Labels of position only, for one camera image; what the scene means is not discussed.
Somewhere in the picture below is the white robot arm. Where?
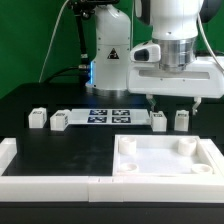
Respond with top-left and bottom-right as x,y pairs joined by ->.
86,0 -> 224,111

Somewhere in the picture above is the black camera stand pole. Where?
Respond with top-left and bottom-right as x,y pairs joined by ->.
67,0 -> 120,86

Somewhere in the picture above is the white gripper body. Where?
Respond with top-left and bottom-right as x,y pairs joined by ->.
126,41 -> 224,100

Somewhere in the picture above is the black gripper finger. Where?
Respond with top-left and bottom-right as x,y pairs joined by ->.
146,95 -> 156,112
192,97 -> 202,115

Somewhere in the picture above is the black cable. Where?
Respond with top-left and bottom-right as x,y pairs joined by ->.
43,66 -> 92,84

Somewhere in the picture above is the white fiducial marker sheet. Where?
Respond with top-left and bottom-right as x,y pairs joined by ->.
69,109 -> 150,125

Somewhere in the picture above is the white U-shaped obstacle fence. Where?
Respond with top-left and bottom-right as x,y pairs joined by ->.
0,138 -> 224,203

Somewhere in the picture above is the white cable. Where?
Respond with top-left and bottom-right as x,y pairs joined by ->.
38,0 -> 71,84

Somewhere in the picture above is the white square table top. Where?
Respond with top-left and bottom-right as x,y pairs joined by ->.
112,135 -> 224,177

